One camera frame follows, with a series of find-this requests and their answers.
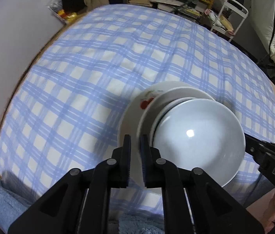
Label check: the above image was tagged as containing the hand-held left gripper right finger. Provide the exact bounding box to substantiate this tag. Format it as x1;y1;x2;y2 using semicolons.
139;134;266;234

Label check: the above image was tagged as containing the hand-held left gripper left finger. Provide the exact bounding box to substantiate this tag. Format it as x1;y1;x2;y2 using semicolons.
7;134;132;234

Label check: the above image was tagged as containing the pile of magazines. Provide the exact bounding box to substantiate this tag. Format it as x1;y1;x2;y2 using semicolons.
151;0;208;21

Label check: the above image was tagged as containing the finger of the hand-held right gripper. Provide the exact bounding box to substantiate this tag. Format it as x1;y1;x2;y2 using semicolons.
245;133;275;169

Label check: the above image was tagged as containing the person's right hand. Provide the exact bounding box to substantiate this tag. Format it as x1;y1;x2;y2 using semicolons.
246;190;275;234

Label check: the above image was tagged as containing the clear plastic snack bag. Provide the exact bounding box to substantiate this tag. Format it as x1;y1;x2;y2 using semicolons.
47;0;63;14

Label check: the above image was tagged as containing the plain white bowl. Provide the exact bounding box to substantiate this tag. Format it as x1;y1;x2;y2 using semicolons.
153;99;246;188

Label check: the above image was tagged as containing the blue plaid tablecloth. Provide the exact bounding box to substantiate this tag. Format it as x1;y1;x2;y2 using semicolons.
0;4;275;215

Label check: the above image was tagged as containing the blue fluffy blanket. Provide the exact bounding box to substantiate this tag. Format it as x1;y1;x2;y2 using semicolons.
0;178;165;234

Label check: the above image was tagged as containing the white cherry print plate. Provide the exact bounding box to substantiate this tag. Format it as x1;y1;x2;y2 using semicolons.
137;87;217;152
121;81;235;197

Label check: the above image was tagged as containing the red patterned bowl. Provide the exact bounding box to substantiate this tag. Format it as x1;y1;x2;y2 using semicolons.
151;97;197;139

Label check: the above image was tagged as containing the yellow snack packet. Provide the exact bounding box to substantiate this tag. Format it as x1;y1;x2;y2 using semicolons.
57;9;78;25

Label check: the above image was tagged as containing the white cart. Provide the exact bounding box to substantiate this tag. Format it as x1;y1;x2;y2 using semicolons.
209;0;249;42

